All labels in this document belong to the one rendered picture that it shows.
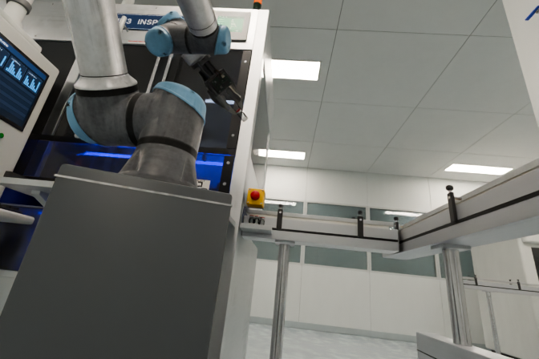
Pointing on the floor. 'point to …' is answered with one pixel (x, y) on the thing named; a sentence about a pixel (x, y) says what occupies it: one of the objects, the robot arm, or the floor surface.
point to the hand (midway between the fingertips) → (237, 109)
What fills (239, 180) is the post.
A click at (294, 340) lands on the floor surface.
